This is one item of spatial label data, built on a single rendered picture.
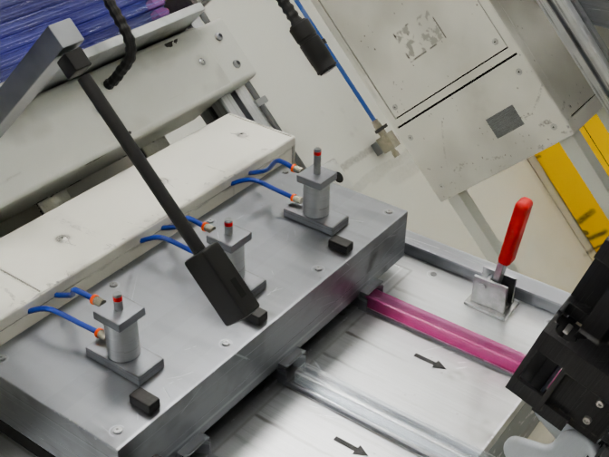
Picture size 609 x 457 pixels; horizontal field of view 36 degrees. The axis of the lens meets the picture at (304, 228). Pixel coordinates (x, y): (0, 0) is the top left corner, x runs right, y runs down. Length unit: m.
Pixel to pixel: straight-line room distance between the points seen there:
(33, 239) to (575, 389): 0.41
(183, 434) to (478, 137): 1.16
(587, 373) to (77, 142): 0.46
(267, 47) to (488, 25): 1.62
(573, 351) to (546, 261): 3.23
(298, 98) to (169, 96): 2.27
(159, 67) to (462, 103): 0.90
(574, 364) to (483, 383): 0.21
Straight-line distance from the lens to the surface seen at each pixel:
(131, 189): 0.78
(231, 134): 0.86
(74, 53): 0.54
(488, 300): 0.78
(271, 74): 3.10
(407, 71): 1.72
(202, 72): 0.90
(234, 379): 0.65
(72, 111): 0.81
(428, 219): 3.31
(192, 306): 0.68
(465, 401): 0.70
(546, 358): 0.54
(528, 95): 1.62
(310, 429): 0.67
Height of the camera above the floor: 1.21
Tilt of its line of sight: 3 degrees down
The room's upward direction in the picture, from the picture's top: 33 degrees counter-clockwise
